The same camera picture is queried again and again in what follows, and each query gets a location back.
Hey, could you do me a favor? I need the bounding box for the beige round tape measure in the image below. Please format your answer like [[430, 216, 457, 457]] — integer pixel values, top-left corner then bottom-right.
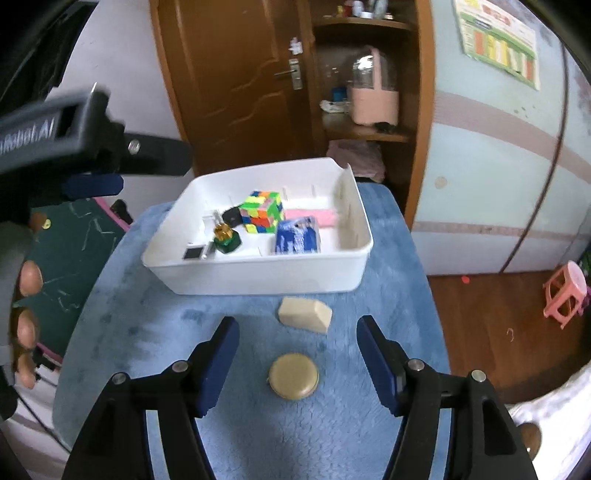
[[269, 353, 319, 401]]

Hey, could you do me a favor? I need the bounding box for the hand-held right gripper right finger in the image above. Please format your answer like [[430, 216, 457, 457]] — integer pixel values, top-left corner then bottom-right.
[[356, 315, 529, 480]]

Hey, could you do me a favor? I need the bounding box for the green bottle with gold cap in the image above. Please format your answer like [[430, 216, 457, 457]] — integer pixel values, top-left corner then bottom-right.
[[211, 222, 242, 254]]

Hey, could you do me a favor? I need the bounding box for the white patterned cloth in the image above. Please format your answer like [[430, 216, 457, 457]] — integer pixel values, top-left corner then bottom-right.
[[508, 369, 591, 480]]

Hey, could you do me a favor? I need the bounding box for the green chalkboard with pink frame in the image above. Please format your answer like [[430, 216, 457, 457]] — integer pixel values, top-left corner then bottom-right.
[[14, 196, 134, 365]]

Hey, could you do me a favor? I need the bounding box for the white plastic bin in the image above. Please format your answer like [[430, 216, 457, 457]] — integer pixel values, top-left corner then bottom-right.
[[141, 157, 374, 296]]

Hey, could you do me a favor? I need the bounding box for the brown wooden door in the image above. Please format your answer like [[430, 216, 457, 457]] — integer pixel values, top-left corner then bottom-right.
[[148, 0, 324, 178]]

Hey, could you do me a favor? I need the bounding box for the blue fluffy mat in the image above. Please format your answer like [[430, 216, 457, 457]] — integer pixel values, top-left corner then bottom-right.
[[52, 182, 451, 480]]

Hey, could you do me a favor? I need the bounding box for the pink folded cloth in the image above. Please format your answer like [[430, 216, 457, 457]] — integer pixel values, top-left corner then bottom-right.
[[327, 140, 385, 183]]

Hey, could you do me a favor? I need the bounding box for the brown round object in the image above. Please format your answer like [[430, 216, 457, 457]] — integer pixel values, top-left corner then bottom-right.
[[519, 425, 541, 457]]

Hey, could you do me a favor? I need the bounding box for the pink container with clear dome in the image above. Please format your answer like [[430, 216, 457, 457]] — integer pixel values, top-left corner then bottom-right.
[[347, 47, 400, 127]]

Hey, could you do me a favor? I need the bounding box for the row of small trinkets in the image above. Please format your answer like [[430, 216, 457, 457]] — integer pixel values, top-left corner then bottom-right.
[[336, 0, 395, 20]]

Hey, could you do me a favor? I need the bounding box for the wall poster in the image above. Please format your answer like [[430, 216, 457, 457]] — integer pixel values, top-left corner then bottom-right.
[[452, 0, 542, 92]]

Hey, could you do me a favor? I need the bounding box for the silver thin stick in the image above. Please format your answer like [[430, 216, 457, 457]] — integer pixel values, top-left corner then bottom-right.
[[202, 210, 221, 260]]

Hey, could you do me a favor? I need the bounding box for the multicoloured puzzle cube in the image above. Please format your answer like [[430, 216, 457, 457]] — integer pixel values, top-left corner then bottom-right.
[[239, 190, 284, 234]]

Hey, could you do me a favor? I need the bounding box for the pink rectangular block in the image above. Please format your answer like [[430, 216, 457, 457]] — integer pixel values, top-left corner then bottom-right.
[[283, 208, 338, 230]]

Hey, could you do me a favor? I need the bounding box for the cream wedge block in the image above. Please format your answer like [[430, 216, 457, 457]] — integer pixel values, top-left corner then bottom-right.
[[277, 296, 333, 335]]

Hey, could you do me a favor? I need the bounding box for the pink plastic stool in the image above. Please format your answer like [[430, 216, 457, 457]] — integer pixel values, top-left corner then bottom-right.
[[542, 261, 589, 329]]

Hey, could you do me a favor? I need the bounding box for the pale blue wardrobe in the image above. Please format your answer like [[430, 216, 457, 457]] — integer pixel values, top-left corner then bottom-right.
[[409, 0, 591, 278]]

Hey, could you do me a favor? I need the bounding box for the blue label dental floss box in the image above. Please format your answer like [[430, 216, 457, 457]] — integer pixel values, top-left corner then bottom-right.
[[270, 216, 322, 256]]

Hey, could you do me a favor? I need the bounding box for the person's left hand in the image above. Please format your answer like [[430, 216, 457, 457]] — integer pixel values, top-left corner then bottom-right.
[[13, 261, 45, 389]]

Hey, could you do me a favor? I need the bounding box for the metal door handle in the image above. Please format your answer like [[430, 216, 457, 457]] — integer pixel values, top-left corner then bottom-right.
[[273, 58, 304, 90]]

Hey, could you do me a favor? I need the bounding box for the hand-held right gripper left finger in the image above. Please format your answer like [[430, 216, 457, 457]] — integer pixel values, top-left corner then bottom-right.
[[62, 316, 241, 480]]

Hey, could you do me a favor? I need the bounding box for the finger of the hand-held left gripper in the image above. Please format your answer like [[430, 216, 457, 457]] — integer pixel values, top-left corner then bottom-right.
[[62, 174, 124, 200], [120, 121, 192, 178]]

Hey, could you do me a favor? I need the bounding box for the wooden corner shelf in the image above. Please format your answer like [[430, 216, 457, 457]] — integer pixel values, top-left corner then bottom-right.
[[307, 0, 437, 217]]

